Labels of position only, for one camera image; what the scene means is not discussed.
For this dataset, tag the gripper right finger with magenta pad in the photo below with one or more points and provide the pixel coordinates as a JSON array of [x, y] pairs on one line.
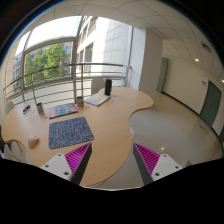
[[153, 166]]

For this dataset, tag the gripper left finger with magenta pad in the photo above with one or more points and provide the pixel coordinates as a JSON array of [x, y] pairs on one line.
[[70, 166]]

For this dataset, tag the dark patterned mouse pad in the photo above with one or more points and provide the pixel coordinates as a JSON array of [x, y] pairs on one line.
[[69, 132]]

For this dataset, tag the white computer mouse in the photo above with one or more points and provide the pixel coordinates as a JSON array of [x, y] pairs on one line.
[[32, 140]]

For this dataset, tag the red and blue book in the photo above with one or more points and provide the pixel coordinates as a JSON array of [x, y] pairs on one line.
[[62, 110]]

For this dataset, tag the dark patterned cup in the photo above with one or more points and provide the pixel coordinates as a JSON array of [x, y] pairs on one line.
[[40, 108]]

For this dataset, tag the red patterned can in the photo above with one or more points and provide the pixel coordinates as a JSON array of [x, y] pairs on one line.
[[80, 101]]

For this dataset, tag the light coloured magazine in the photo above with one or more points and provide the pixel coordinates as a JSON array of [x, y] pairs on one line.
[[96, 99]]

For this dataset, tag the small blue black object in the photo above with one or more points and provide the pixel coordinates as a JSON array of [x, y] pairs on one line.
[[26, 108]]

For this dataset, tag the dark green door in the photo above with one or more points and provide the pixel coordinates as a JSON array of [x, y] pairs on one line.
[[211, 104]]

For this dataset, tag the white chair behind table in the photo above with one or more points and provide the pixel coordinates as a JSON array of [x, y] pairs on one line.
[[96, 85]]

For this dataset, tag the grey green far door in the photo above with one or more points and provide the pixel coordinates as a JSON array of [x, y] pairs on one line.
[[162, 75]]

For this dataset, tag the black cylindrical speaker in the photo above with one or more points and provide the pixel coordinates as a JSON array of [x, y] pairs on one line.
[[108, 87]]

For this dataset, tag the metal balcony railing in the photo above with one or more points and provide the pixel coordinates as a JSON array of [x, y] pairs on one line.
[[67, 73]]

